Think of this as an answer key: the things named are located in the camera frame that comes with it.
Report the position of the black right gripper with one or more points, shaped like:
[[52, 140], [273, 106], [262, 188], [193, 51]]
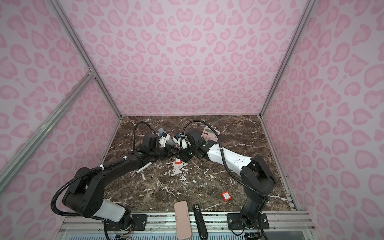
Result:
[[183, 155]]

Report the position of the blue stapler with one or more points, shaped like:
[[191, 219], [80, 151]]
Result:
[[161, 130]]

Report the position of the red padlock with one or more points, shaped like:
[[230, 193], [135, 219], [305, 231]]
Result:
[[227, 197], [177, 161]]

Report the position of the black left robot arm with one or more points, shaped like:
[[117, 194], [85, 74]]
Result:
[[84, 194]]

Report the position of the pink calculator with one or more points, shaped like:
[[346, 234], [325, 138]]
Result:
[[208, 134]]

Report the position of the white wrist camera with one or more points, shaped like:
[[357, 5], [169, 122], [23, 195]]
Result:
[[165, 140], [183, 142]]

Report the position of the white marker pen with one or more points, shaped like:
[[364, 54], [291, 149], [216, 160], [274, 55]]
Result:
[[144, 167]]

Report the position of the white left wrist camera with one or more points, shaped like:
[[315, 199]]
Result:
[[165, 140]]

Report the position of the pink case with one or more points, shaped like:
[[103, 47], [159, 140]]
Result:
[[182, 218]]

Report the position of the black stapler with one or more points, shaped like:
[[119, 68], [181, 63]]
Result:
[[202, 229]]

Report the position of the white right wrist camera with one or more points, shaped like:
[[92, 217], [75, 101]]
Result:
[[183, 142]]

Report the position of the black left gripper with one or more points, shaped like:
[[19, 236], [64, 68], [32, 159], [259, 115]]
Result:
[[169, 152]]

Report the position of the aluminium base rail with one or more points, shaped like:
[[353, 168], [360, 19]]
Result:
[[291, 225]]

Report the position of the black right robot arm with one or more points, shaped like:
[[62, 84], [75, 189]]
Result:
[[252, 173]]

